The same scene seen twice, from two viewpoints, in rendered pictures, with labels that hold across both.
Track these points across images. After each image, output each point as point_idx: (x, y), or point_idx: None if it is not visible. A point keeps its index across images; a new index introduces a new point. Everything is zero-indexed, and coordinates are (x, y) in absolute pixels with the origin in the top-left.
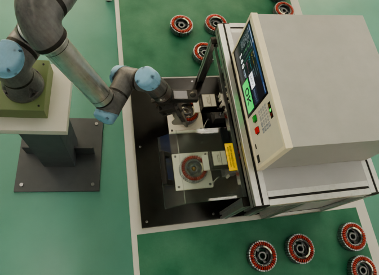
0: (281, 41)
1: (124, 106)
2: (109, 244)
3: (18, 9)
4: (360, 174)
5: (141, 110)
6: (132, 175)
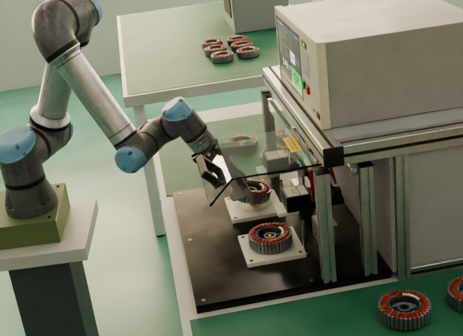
0: (310, 10)
1: (167, 217)
2: None
3: (35, 18)
4: None
5: (191, 212)
6: (181, 270)
